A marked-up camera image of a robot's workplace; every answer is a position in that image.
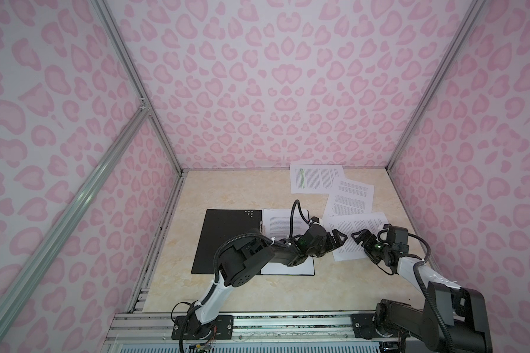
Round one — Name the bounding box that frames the corner aluminium post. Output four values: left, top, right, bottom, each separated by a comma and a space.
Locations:
385, 0, 488, 174
90, 0, 183, 176

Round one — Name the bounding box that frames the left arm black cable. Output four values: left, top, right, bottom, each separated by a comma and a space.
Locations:
289, 199, 312, 241

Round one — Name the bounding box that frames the printed paper sheet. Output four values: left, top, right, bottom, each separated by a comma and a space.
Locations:
261, 209, 315, 276

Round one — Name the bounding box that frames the left diagonal aluminium strut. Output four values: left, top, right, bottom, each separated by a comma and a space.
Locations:
0, 107, 150, 343

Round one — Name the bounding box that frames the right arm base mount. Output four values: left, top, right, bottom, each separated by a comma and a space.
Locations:
350, 311, 403, 341

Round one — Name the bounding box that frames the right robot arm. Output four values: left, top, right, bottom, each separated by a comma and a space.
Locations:
351, 224, 493, 352

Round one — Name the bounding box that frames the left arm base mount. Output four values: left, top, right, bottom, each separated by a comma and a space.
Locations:
172, 315, 234, 341

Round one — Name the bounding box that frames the blue black file folder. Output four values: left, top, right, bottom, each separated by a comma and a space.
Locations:
191, 208, 316, 277

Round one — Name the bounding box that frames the left corner aluminium post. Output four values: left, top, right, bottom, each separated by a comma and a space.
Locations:
90, 0, 183, 176

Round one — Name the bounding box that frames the right corner aluminium post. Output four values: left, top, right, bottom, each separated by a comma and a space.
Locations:
385, 0, 488, 174

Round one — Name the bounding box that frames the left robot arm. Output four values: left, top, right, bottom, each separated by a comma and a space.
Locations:
188, 218, 347, 327

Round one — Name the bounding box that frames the green highlighted paper sheet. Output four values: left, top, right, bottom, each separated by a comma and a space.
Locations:
289, 165, 344, 194

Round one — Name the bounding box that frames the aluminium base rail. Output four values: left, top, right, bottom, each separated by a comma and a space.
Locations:
100, 309, 491, 353

